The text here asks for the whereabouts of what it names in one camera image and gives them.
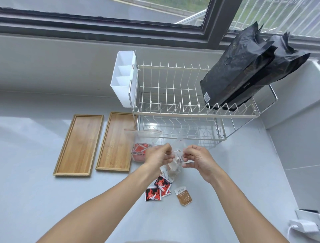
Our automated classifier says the dark window frame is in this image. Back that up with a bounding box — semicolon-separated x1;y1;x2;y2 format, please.
0;0;320;50

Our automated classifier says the clear zip bag with sachets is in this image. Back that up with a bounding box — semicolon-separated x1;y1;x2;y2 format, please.
159;137;187;186

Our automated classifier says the wooden tray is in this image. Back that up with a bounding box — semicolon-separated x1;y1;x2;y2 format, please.
53;114;104;177
95;112;137;172

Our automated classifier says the person's right forearm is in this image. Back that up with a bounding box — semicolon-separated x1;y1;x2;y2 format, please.
207;167;291;243

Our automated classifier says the pile of red sachets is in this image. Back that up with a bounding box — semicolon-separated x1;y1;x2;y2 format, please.
131;142;153;162

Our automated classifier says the white power adapter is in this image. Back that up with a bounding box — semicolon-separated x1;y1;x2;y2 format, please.
287;219;320;242

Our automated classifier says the white wall socket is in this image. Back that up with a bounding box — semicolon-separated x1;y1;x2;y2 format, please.
295;209;320;221

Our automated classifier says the clear zip bag red seal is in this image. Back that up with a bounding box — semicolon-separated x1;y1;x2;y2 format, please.
124;129;163;163

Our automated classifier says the person's left forearm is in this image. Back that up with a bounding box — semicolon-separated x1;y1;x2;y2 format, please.
36;163;163;243

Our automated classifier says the brown sachet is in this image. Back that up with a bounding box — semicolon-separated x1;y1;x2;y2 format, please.
174;186;193;207

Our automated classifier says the black coffee bag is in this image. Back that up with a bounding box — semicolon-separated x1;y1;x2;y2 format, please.
200;21;278;110
221;31;311;112

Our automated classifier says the white outdoor railing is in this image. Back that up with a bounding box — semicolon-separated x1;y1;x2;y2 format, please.
175;0;320;38

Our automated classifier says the person's left hand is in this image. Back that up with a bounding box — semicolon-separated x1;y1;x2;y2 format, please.
143;143;176;176

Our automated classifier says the white wire dish rack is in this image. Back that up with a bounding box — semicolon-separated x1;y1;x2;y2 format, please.
128;50;278;149

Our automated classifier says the person's right hand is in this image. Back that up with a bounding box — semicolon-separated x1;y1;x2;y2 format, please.
182;144;221;184

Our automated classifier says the white plastic utensil holder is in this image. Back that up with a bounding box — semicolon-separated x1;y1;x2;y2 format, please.
110;51;138;108

